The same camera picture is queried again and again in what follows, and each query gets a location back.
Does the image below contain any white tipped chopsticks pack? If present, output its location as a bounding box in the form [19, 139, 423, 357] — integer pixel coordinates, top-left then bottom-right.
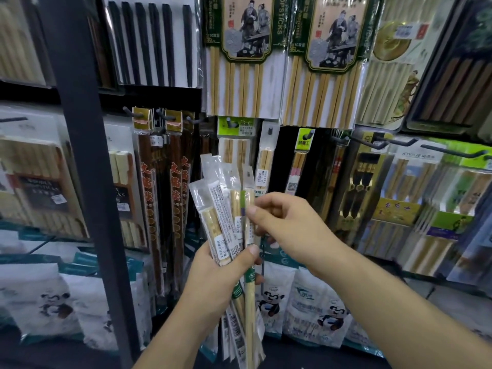
[103, 118, 150, 251]

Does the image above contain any pink tipped chopsticks packet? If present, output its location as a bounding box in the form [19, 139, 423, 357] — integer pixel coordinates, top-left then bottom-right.
[285, 128, 316, 196]

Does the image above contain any pale wooden chopsticks pack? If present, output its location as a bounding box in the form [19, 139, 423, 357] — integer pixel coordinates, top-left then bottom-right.
[0, 0, 52, 87]

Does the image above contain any white panda print bag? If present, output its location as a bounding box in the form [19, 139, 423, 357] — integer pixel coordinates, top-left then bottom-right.
[262, 242, 297, 336]
[61, 251, 153, 352]
[0, 259, 87, 340]
[284, 265, 356, 349]

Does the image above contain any black label bamboo chopsticks pack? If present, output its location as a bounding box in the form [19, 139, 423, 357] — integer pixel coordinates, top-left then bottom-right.
[0, 105, 90, 240]

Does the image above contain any green framed bamboo chopsticks pack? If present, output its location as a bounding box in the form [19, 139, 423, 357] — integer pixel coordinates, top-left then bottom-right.
[203, 0, 288, 120]
[282, 0, 382, 130]

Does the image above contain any red brown long chopsticks pack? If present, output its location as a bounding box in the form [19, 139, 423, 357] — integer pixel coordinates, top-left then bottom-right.
[132, 107, 167, 298]
[181, 110, 201, 242]
[165, 108, 186, 300]

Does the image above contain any green card bamboo chopsticks pack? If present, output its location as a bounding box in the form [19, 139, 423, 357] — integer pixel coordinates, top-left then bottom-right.
[419, 144, 492, 285]

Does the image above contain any clear hanging bamboo chopsticks packet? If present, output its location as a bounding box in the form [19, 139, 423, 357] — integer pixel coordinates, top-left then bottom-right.
[257, 122, 280, 197]

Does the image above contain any black metal shelf post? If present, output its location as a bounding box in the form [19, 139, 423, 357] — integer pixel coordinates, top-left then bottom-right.
[36, 0, 144, 369]

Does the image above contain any dark framed brown chopsticks pack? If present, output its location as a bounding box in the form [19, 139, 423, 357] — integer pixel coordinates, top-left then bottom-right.
[405, 0, 492, 137]

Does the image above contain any wide bamboo chopsticks clear packet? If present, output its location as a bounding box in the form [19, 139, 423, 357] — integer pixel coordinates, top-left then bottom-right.
[188, 180, 233, 267]

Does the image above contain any person's left forearm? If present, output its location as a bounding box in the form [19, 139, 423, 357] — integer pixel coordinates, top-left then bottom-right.
[132, 300, 233, 369]

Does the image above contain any person's right forearm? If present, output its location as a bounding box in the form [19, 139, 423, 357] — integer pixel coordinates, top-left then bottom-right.
[307, 244, 492, 369]

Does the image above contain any blue card bamboo chopsticks pack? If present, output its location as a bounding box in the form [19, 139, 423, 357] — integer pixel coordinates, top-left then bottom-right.
[365, 139, 446, 267]

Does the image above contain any gold disc pale chopsticks pack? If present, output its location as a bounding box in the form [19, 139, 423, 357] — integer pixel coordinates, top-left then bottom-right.
[355, 0, 458, 128]

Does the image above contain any person's left hand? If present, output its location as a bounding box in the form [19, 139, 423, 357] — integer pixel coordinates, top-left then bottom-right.
[180, 241, 266, 328]

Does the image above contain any dark long chopsticks pack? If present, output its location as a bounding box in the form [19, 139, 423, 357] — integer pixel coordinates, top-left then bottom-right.
[317, 130, 356, 227]

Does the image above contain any slim bamboo chopsticks clear packet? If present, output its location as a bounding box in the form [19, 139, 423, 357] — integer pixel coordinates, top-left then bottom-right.
[221, 163, 247, 362]

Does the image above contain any white label chopsticks clear packet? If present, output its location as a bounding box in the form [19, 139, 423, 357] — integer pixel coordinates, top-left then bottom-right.
[200, 153, 243, 250]

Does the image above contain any green band bamboo chopsticks packet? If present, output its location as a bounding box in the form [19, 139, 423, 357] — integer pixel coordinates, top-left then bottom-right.
[240, 165, 267, 369]

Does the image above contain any black chopsticks set pack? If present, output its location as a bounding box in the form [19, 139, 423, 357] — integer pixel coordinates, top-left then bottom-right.
[103, 0, 202, 89]

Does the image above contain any green header bamboo chopsticks packet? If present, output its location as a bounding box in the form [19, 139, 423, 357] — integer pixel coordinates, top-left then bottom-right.
[217, 116, 253, 179]

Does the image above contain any black gold chopsticks pack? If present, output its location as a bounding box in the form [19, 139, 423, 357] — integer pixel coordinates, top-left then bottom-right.
[336, 134, 394, 237]

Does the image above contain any person's right hand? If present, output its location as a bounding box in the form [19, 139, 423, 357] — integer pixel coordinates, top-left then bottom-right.
[245, 191, 349, 282]

